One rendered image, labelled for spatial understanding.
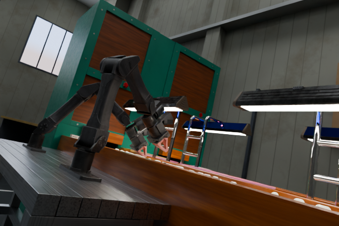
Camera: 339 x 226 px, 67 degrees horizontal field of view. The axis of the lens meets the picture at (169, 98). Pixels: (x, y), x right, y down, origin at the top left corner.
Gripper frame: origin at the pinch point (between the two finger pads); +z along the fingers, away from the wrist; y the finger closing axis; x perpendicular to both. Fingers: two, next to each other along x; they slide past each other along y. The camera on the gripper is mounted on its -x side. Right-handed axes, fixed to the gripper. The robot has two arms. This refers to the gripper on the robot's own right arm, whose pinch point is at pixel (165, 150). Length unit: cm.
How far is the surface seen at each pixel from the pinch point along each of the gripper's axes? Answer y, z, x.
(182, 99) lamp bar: 3.8, -12.9, -24.3
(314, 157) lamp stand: -56, 11, -21
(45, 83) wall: 803, -30, -142
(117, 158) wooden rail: -4.8, -14.6, 22.6
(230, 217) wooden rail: -62, -12, 25
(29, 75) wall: 800, -75, -114
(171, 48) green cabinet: 83, -25, -96
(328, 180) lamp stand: -61, 16, -16
